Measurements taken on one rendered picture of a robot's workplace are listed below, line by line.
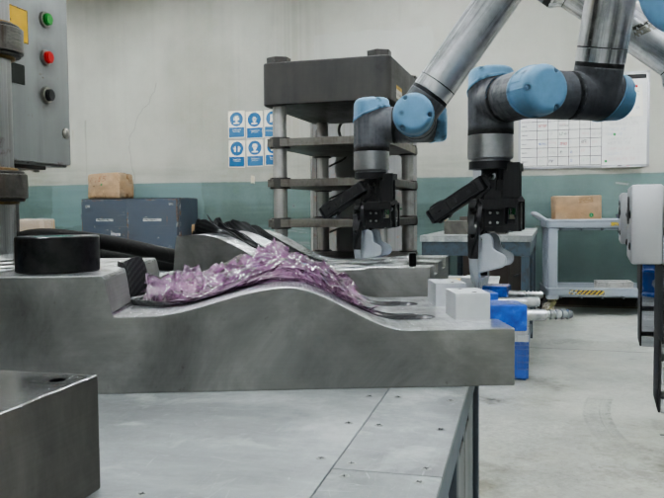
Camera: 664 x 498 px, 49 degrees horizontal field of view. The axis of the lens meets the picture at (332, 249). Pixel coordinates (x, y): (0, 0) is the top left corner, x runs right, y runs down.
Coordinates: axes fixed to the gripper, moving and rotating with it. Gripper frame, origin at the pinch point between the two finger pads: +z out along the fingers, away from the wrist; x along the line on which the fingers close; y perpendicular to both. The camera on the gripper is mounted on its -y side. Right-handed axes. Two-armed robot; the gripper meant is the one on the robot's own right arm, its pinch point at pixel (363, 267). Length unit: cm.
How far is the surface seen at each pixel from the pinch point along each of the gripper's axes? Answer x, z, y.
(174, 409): -95, 5, 14
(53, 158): -18, -24, -65
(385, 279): -51, -3, 20
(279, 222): 333, -4, -173
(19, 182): -48, -18, -46
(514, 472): 124, 85, 17
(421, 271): -51, -4, 25
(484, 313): -72, -1, 37
